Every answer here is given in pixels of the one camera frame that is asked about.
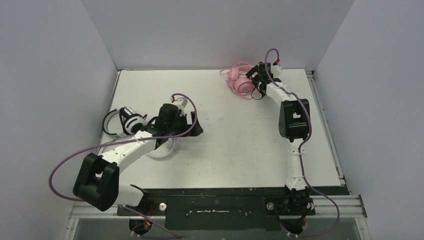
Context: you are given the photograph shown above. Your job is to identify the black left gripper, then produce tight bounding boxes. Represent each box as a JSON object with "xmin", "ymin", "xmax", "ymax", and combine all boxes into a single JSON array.
[{"xmin": 167, "ymin": 111, "xmax": 203, "ymax": 137}]

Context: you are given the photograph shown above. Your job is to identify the pink headphones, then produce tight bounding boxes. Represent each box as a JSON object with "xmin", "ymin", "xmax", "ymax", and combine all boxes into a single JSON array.
[{"xmin": 219, "ymin": 62, "xmax": 255, "ymax": 100}]

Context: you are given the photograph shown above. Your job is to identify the black white headphones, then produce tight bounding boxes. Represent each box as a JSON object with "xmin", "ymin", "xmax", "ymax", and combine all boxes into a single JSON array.
[{"xmin": 102, "ymin": 106, "xmax": 148, "ymax": 138}]

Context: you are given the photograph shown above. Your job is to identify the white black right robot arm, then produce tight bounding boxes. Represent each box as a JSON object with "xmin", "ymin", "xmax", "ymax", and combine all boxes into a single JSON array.
[{"xmin": 246, "ymin": 62, "xmax": 311, "ymax": 214}]

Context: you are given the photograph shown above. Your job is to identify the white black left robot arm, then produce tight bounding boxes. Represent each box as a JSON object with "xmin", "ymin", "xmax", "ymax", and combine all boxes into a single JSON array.
[{"xmin": 72, "ymin": 102, "xmax": 203, "ymax": 215}]

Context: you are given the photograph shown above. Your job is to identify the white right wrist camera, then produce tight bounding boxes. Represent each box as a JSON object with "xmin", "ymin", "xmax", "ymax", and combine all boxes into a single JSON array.
[{"xmin": 270, "ymin": 58, "xmax": 284, "ymax": 78}]

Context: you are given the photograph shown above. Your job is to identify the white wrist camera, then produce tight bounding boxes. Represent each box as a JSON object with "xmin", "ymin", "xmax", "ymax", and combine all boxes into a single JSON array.
[
  {"xmin": 171, "ymin": 96, "xmax": 188, "ymax": 112},
  {"xmin": 270, "ymin": 58, "xmax": 284, "ymax": 78}
]

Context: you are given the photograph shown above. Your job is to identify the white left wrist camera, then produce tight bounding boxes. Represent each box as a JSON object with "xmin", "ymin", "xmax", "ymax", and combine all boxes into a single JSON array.
[{"xmin": 171, "ymin": 96, "xmax": 188, "ymax": 112}]

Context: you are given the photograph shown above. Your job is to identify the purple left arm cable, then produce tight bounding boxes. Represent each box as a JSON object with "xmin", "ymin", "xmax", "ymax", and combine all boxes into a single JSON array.
[{"xmin": 48, "ymin": 93, "xmax": 199, "ymax": 240}]

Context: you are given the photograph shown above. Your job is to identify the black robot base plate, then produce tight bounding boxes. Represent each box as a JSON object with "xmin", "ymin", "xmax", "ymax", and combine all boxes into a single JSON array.
[{"xmin": 84, "ymin": 187, "xmax": 349, "ymax": 232}]

